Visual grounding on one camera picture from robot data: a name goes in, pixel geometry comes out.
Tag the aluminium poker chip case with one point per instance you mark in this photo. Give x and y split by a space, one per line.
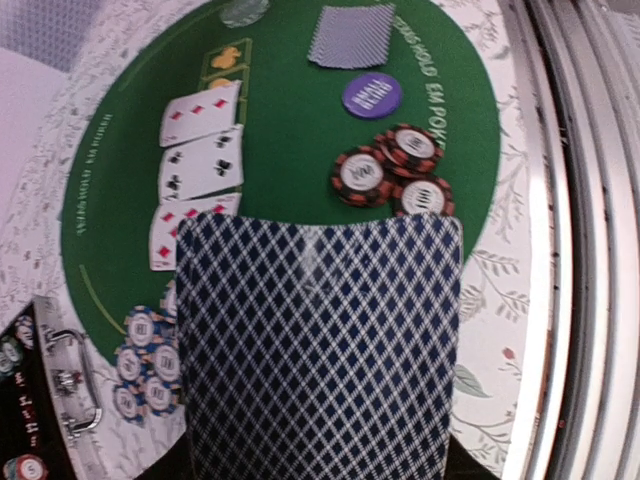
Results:
68 405

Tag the blue chips in case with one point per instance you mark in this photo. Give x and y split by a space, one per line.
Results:
24 331

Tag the red black 100 chip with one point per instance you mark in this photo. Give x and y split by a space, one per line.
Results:
360 179

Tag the eight of diamonds card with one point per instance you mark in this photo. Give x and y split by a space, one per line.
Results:
166 223

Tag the aluminium front rail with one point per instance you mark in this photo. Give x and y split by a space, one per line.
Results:
578 65

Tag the poker chip stack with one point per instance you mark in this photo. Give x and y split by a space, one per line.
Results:
25 467
11 355

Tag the left poker chip stack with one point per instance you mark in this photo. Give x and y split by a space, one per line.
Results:
25 467

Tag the three of diamonds card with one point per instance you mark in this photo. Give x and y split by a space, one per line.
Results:
200 114

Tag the right poker chip stack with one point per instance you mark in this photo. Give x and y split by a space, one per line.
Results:
11 355

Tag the round green poker mat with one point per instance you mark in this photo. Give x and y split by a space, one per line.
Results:
295 128

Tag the four of clubs card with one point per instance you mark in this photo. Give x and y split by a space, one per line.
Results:
202 167

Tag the blue white chip stack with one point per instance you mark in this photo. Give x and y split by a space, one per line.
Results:
168 302

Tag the row of dice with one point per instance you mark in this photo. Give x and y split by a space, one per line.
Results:
27 409

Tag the purple small blind button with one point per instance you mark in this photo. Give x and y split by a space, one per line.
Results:
372 96

